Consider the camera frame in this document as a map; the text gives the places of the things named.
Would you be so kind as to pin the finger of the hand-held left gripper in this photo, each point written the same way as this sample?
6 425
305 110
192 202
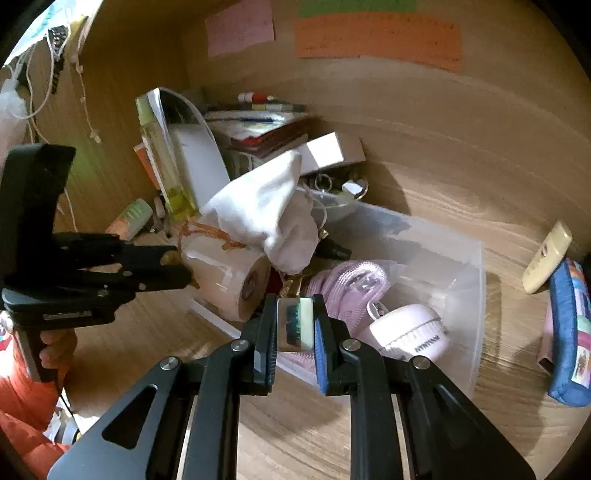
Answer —
157 279
138 256

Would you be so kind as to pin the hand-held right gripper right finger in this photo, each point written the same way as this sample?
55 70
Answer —
325 360

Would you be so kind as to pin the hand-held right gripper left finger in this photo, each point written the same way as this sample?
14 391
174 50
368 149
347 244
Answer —
263 350

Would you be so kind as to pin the small shiny rectangular case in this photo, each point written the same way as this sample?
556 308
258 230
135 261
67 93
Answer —
295 323

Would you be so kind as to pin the toilet paper roll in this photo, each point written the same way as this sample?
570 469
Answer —
221 281

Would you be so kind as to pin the red booklet with gold print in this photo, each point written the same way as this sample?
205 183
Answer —
284 281

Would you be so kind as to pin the pink knit pouch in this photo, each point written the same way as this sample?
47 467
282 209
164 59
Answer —
346 281

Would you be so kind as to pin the pink white round device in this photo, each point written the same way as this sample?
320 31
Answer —
411 330

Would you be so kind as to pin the dark green bottle white label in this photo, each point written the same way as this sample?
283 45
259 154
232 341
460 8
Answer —
334 249

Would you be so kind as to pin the clear plastic storage bin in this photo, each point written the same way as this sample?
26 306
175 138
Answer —
443 286

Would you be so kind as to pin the wooden desktop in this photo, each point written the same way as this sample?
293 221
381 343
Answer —
438 230

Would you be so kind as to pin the person's left hand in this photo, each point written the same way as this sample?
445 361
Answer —
60 350

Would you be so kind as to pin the green orange tube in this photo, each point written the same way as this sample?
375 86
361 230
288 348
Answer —
129 219

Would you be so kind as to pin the orange box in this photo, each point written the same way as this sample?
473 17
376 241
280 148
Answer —
147 166

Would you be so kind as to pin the yellow green liquid bottle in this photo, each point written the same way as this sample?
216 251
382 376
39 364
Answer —
166 161

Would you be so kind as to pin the large white box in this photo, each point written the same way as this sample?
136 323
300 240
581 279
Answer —
196 161

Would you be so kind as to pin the glass bowl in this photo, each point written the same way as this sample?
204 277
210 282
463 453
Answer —
337 205

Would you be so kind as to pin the stack of books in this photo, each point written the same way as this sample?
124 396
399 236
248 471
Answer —
258 134

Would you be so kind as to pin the red white marker pen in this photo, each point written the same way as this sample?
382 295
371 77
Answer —
256 97

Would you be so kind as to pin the small pale pink box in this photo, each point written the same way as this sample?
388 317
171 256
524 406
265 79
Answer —
330 152

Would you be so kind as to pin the cream tube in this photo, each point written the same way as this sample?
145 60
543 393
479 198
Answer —
547 258

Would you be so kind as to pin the pink paper note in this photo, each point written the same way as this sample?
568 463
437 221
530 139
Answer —
240 27

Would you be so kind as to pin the orange paper note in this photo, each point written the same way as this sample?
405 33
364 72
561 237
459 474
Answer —
378 41

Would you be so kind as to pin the green paper note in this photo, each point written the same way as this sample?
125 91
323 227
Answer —
360 6

